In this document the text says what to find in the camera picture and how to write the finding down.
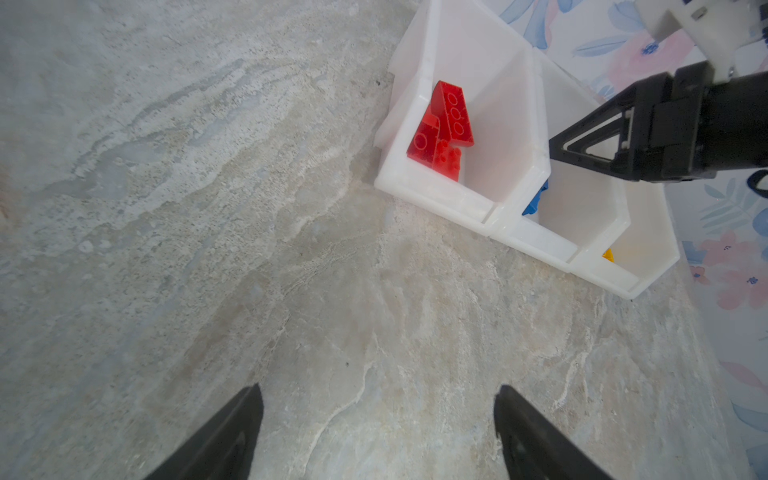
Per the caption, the red curved lego brick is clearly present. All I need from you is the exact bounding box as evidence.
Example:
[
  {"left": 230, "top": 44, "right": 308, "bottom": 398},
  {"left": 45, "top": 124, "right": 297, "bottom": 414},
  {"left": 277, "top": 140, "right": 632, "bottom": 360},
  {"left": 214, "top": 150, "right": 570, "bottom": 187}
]
[{"left": 430, "top": 81, "right": 474, "bottom": 147}]

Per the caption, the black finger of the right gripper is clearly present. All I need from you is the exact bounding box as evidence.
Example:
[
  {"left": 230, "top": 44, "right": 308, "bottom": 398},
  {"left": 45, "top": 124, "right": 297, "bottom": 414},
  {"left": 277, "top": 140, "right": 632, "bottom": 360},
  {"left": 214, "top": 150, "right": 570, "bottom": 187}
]
[{"left": 549, "top": 73, "right": 672, "bottom": 181}]

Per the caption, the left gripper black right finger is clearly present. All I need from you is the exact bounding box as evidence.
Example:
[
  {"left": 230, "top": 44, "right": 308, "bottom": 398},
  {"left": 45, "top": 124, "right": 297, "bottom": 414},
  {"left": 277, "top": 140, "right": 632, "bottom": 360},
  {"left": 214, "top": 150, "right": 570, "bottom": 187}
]
[{"left": 493, "top": 384, "right": 610, "bottom": 479}]

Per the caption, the white middle plastic bin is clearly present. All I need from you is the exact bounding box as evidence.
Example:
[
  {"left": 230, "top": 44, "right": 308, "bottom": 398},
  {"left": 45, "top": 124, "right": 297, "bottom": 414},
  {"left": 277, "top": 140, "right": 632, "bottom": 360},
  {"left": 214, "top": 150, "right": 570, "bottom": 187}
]
[{"left": 493, "top": 50, "right": 630, "bottom": 275}]

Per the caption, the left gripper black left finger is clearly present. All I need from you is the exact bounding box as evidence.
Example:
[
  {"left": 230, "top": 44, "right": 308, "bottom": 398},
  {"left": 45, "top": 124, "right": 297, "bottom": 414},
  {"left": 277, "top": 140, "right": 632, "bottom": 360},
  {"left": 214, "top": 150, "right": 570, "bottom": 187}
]
[{"left": 147, "top": 384, "right": 264, "bottom": 480}]

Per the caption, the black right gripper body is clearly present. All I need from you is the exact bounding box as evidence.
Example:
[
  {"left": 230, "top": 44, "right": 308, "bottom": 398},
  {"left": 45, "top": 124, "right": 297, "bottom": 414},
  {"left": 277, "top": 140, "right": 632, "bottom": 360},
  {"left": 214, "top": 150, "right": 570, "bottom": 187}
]
[{"left": 647, "top": 62, "right": 767, "bottom": 182}]

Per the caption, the white right plastic bin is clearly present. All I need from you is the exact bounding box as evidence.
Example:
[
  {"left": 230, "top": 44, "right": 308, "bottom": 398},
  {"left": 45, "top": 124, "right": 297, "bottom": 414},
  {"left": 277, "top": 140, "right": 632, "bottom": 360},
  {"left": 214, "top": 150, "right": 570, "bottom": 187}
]
[{"left": 572, "top": 182, "right": 680, "bottom": 299}]

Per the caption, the blue lego brick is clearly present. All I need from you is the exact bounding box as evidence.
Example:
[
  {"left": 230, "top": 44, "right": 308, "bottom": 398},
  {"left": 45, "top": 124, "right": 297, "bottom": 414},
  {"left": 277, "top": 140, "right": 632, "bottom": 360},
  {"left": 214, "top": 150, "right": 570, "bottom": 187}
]
[{"left": 523, "top": 181, "right": 549, "bottom": 216}]

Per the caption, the white plastic bin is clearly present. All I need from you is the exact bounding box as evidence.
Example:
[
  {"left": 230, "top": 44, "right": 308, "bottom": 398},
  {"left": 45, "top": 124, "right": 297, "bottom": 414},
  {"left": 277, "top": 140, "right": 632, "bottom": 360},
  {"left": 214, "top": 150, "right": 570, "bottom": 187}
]
[
  {"left": 572, "top": 182, "right": 680, "bottom": 299},
  {"left": 374, "top": 1, "right": 551, "bottom": 237},
  {"left": 493, "top": 50, "right": 630, "bottom": 275}
]

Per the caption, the white left plastic bin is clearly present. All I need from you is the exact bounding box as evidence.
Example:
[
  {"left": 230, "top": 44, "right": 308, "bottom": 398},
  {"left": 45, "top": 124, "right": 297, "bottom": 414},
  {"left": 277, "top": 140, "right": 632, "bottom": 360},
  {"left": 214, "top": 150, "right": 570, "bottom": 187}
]
[{"left": 374, "top": 1, "right": 551, "bottom": 237}]

